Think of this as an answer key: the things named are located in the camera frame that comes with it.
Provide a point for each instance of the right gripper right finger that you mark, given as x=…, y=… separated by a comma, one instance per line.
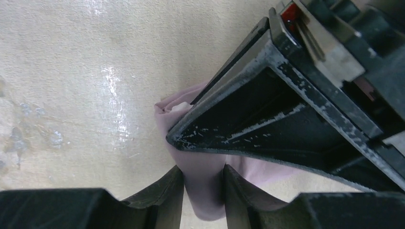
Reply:
x=244, y=201

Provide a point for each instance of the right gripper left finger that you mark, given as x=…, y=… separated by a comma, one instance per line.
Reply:
x=161, y=200

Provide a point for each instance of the pink and white underwear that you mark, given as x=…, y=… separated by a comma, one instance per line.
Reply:
x=203, y=171

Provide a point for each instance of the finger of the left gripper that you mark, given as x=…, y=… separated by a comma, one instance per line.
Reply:
x=258, y=105

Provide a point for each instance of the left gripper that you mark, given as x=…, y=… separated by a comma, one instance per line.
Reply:
x=350, y=64

